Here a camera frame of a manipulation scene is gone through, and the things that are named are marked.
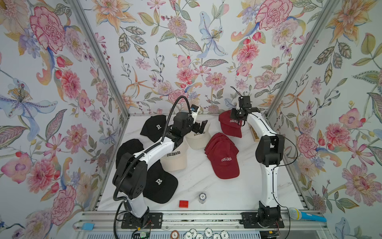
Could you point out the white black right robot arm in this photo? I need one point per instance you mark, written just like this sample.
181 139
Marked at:
269 154

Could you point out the cream cap back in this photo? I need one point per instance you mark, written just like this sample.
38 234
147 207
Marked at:
200 139

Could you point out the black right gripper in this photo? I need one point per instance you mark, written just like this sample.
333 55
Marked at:
234 110

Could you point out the black cap middle left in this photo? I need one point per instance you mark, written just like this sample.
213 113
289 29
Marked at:
131 146

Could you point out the black cap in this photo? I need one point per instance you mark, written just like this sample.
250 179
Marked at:
160 185
154 127
131 146

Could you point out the cream cap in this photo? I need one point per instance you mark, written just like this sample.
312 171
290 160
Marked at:
175 160
200 139

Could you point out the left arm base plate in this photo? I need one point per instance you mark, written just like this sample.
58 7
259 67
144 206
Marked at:
149 220

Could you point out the blue tag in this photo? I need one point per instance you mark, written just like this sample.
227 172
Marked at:
88 226

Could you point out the stack of poker chips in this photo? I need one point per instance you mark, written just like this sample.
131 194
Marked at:
202 198

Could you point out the black cap back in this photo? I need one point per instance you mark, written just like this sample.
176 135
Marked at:
154 127

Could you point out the red cap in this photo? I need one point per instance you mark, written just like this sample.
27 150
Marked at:
227 144
214 140
229 126
224 163

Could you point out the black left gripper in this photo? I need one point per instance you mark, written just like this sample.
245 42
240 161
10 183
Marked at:
202 126

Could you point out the black cap front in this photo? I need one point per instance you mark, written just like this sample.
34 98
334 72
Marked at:
160 185

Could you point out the orange poker chip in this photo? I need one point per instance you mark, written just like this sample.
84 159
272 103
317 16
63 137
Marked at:
174 234

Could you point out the red cap back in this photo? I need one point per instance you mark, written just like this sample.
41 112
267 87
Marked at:
229 126

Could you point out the blue toy microphone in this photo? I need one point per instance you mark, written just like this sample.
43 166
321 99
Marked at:
299 215

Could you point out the aluminium front rail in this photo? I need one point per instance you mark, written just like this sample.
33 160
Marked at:
200 220

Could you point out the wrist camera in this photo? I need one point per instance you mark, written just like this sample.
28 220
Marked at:
245 103
194 111

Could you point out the cream cap front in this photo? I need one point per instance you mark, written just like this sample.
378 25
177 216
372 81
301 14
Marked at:
175 160

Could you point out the wooden chess board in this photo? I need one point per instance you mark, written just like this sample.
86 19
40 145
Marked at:
254 134

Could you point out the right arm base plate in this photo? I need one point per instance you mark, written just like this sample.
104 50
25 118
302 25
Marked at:
251 220

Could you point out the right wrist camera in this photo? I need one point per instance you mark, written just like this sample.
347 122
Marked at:
245 103

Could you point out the red toy brick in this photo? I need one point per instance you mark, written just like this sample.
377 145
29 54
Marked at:
183 204

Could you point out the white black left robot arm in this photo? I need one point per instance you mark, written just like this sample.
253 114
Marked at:
131 174

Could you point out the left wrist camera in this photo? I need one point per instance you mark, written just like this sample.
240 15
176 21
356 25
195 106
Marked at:
194 111

